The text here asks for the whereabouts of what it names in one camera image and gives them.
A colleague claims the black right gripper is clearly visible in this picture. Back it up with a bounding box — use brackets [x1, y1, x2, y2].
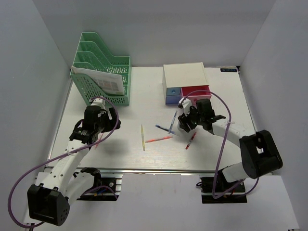
[178, 105, 204, 133]

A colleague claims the pink small drawer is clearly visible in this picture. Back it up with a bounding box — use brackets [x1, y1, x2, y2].
[181, 85, 212, 104]

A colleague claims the pink pen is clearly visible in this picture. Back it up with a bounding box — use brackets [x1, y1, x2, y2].
[94, 133, 104, 149]

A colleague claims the booklet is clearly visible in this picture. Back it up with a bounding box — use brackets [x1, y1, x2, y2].
[72, 66, 125, 96]

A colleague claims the light blue small drawer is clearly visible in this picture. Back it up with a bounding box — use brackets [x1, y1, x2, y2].
[166, 87, 181, 96]

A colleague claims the white mini drawer cabinet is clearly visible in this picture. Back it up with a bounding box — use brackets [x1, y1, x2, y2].
[162, 62, 209, 97]

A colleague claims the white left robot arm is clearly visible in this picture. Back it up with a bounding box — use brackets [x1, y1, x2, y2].
[27, 105, 120, 226]

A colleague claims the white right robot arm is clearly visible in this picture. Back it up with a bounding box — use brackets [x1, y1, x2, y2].
[178, 98, 283, 192]

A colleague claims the red pen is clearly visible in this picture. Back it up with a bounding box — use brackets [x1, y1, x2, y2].
[185, 132, 197, 150]

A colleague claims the light blue pen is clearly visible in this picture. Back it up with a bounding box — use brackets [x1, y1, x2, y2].
[168, 111, 178, 134]

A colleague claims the blue wide bottom drawer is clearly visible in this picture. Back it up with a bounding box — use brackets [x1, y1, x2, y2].
[165, 95, 182, 105]

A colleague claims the orange pen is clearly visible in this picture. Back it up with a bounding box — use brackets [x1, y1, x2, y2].
[145, 135, 173, 143]

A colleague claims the dark blue capped pen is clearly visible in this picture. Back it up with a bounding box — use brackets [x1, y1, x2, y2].
[155, 124, 179, 136]

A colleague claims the green plastic file rack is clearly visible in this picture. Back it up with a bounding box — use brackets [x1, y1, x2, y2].
[70, 32, 131, 106]

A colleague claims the black label sticker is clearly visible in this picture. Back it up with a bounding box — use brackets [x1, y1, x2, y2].
[220, 68, 238, 73]

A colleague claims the yellow pen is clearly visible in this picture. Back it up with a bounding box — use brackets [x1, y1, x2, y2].
[141, 124, 145, 151]

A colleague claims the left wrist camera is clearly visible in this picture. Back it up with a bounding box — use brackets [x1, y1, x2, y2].
[90, 98, 105, 109]

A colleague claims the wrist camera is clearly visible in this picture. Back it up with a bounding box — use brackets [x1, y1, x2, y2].
[178, 97, 193, 116]
[90, 98, 105, 109]

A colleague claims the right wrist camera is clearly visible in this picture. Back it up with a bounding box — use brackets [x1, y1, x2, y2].
[178, 97, 193, 116]

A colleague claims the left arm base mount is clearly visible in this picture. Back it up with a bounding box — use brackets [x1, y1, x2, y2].
[73, 167, 122, 201]

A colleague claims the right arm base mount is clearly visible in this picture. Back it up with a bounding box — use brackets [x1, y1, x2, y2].
[196, 174, 247, 204]

